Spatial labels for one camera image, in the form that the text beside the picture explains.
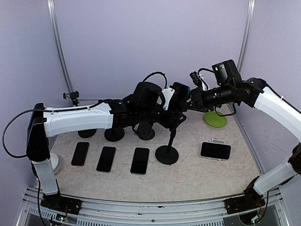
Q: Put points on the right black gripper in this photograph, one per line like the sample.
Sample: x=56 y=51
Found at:
x=198 y=101

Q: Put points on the aluminium frame post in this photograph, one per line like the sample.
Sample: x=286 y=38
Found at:
x=58 y=44
x=246 y=34

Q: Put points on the green plate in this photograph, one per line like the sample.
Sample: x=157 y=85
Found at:
x=213 y=120

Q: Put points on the white small phone stand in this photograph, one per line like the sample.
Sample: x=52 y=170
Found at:
x=217 y=141

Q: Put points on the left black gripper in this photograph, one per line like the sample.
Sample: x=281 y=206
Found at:
x=171 y=121

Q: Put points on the white bowl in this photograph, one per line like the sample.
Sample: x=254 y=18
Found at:
x=55 y=162

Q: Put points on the tall black phone stand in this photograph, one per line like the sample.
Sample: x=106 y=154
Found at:
x=73 y=96

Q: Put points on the landscape phone white case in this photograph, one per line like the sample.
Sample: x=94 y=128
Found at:
x=215 y=151

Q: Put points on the phone with white edge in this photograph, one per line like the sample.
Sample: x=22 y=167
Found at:
x=140 y=161
x=106 y=159

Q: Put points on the black round-base stand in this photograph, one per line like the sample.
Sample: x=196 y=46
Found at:
x=114 y=135

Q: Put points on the low black stand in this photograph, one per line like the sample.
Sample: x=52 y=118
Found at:
x=144 y=131

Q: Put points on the black phone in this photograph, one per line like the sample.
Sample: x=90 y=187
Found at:
x=80 y=154

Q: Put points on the blue phone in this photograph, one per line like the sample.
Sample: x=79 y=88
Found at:
x=180 y=92

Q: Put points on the front aluminium rail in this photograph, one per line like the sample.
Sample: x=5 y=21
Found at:
x=96 y=212

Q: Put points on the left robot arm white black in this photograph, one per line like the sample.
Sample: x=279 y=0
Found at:
x=147 y=105

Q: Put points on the left aluminium frame post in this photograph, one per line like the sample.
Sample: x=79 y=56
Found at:
x=58 y=44

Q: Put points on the right aluminium frame post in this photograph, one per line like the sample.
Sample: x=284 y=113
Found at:
x=246 y=34

